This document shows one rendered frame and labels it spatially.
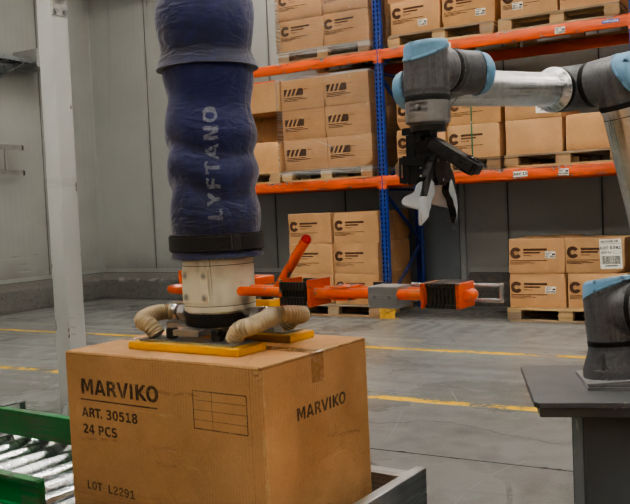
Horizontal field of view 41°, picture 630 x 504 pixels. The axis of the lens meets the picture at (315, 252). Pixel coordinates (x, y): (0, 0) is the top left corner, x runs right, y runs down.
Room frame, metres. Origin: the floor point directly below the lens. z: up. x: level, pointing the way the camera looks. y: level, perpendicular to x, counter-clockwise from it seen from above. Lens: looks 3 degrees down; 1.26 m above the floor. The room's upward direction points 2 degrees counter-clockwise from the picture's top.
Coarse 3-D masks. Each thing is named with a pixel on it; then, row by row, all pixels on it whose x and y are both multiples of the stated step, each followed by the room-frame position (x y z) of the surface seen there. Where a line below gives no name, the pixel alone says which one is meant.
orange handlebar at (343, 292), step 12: (264, 276) 2.21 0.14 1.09; (168, 288) 2.07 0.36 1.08; (180, 288) 2.05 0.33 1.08; (240, 288) 1.94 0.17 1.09; (252, 288) 1.92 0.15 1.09; (264, 288) 1.90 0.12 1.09; (276, 288) 1.88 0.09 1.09; (324, 288) 1.81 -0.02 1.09; (336, 288) 1.80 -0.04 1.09; (348, 288) 1.77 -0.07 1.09; (360, 288) 1.76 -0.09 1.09; (408, 288) 1.74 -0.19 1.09; (336, 300) 1.79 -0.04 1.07; (348, 300) 1.77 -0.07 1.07; (468, 300) 1.63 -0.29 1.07
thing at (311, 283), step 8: (280, 280) 1.86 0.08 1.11; (288, 280) 1.88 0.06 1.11; (296, 280) 1.91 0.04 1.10; (304, 280) 1.92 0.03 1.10; (312, 280) 1.82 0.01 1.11; (320, 280) 1.85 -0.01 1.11; (328, 280) 1.88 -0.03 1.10; (280, 288) 1.85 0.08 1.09; (288, 288) 1.84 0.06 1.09; (296, 288) 1.82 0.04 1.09; (304, 288) 1.81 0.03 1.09; (312, 288) 1.82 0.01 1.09; (280, 296) 1.86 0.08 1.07; (288, 296) 1.85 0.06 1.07; (296, 296) 1.83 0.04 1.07; (304, 296) 1.82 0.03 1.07; (312, 296) 1.82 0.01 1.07; (280, 304) 1.85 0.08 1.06; (288, 304) 1.84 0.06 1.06; (296, 304) 1.83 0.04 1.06; (304, 304) 1.81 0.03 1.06; (312, 304) 1.82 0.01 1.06; (320, 304) 1.85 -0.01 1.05
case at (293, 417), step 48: (144, 336) 2.19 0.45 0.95; (336, 336) 2.03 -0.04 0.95; (96, 384) 1.95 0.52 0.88; (144, 384) 1.86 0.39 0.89; (192, 384) 1.78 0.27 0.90; (240, 384) 1.71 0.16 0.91; (288, 384) 1.74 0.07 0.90; (336, 384) 1.89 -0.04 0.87; (96, 432) 1.96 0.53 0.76; (144, 432) 1.87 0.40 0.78; (192, 432) 1.79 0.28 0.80; (240, 432) 1.71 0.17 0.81; (288, 432) 1.74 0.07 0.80; (336, 432) 1.88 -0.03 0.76; (96, 480) 1.97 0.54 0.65; (144, 480) 1.88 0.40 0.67; (192, 480) 1.79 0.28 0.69; (240, 480) 1.71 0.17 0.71; (288, 480) 1.73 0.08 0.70; (336, 480) 1.88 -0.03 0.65
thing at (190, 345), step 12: (156, 336) 2.00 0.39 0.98; (168, 336) 1.96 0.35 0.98; (180, 336) 1.99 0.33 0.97; (216, 336) 1.88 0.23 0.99; (132, 348) 1.98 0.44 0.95; (144, 348) 1.96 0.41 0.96; (156, 348) 1.94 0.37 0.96; (168, 348) 1.92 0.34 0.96; (180, 348) 1.89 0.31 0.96; (192, 348) 1.87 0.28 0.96; (204, 348) 1.85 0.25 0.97; (216, 348) 1.83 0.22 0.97; (228, 348) 1.82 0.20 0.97; (240, 348) 1.81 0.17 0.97; (252, 348) 1.84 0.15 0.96; (264, 348) 1.87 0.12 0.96
